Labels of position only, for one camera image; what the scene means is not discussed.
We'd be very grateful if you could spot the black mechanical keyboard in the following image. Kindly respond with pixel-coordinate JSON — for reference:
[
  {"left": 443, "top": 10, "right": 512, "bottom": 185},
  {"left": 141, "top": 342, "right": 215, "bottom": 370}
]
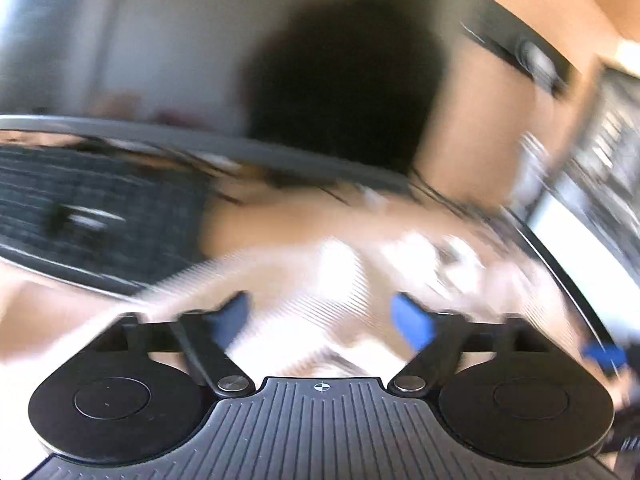
[{"left": 1, "top": 145, "right": 210, "bottom": 296}]

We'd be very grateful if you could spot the black curved monitor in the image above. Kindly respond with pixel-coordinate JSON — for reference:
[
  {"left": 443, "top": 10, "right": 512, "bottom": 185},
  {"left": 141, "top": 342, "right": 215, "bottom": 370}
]
[{"left": 1, "top": 0, "right": 446, "bottom": 194}]

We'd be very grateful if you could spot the beige black striped sweater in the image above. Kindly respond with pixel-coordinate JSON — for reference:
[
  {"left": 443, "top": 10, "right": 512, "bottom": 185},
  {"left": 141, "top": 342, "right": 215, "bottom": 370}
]
[{"left": 1, "top": 210, "right": 580, "bottom": 390}]

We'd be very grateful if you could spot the black wall power strip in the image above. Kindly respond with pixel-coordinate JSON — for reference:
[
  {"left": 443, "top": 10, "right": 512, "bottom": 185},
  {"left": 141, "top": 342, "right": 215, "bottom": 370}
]
[{"left": 460, "top": 0, "right": 575, "bottom": 96}]

